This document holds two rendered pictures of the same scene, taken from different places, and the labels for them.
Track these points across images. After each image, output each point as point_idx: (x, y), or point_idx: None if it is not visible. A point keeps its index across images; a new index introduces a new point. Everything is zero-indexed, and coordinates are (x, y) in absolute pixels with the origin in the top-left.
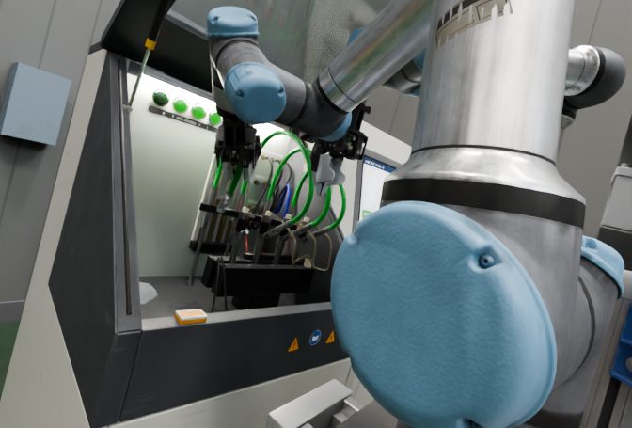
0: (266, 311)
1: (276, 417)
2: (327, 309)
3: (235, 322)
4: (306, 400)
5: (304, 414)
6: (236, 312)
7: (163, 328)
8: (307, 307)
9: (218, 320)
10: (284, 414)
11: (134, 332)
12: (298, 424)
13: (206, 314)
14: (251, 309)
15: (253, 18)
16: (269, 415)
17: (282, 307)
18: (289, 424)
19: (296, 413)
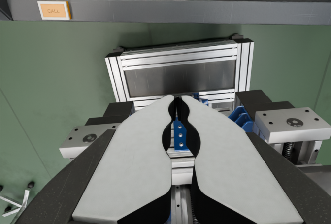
0: (153, 12)
1: (61, 151)
2: (251, 23)
3: (106, 21)
4: (82, 149)
5: (76, 155)
6: (113, 6)
7: (30, 20)
8: (224, 11)
9: (85, 18)
10: (66, 151)
11: (6, 20)
12: (70, 157)
13: (76, 3)
14: (136, 2)
15: None
16: (59, 148)
17: (185, 3)
18: (65, 156)
19: (72, 153)
